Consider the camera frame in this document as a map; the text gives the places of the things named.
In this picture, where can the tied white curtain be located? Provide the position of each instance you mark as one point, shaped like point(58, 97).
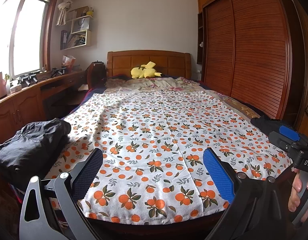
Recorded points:
point(63, 8)

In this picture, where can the wooden desk cabinet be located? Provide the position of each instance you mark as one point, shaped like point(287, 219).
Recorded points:
point(26, 105)

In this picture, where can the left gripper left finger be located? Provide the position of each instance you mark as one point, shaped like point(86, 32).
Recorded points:
point(50, 207)

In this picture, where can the white wall shelf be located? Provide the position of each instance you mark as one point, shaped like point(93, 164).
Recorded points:
point(77, 32)

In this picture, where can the orange white paper bag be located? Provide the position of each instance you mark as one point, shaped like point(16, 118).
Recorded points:
point(68, 62)

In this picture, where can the pink bottle on sill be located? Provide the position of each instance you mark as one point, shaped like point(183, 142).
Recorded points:
point(3, 91)

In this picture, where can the orange-print white bed sheet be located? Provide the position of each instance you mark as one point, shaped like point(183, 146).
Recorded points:
point(153, 143)

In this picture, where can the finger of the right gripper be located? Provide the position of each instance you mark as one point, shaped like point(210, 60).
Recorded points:
point(289, 133)

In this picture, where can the wooden louvered wardrobe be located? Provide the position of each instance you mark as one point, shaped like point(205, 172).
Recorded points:
point(253, 51)

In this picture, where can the black double-breasted coat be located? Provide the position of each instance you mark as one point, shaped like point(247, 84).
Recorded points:
point(267, 125)

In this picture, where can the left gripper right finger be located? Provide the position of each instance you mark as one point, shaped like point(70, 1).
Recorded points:
point(255, 208)

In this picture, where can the floral quilt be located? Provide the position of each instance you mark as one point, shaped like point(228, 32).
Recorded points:
point(179, 84)

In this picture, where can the window with wooden frame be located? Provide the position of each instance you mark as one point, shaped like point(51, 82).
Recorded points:
point(25, 32)

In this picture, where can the folded black clothes pile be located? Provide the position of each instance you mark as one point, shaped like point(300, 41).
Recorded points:
point(32, 151)

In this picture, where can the dark chair with backpack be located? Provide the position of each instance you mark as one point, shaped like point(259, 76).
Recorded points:
point(94, 74)

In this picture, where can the yellow Pikachu plush toy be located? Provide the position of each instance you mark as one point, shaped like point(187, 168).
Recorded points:
point(145, 71)

